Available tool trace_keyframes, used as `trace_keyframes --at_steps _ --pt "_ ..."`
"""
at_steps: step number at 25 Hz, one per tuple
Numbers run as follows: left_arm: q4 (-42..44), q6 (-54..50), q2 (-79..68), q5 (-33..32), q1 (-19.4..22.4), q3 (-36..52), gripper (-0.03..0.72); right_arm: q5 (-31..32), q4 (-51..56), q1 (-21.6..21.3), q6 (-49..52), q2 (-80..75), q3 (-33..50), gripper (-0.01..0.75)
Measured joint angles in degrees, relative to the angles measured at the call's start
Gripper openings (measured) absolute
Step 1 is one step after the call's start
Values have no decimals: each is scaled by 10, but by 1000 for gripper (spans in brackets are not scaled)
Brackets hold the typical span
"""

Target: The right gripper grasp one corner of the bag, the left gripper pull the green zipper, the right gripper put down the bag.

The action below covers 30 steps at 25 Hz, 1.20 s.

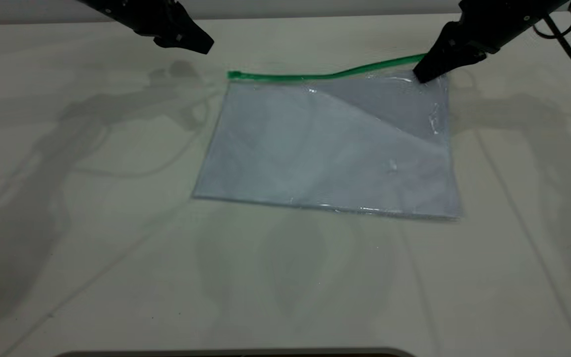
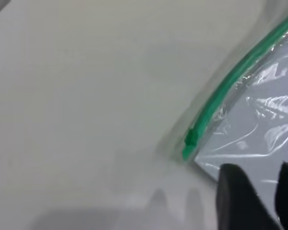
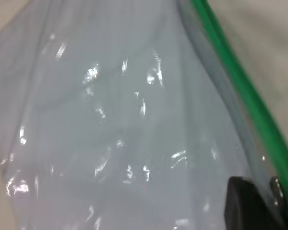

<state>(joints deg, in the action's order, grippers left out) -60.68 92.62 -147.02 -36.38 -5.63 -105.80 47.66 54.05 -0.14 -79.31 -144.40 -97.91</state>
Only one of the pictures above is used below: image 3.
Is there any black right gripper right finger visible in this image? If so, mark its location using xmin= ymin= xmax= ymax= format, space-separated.
xmin=269 ymin=176 xmax=288 ymax=230

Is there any transparent zip bag green zipper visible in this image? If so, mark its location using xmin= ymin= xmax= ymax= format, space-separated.
xmin=0 ymin=0 xmax=288 ymax=230

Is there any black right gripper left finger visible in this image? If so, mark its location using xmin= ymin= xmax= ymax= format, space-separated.
xmin=224 ymin=176 xmax=288 ymax=230

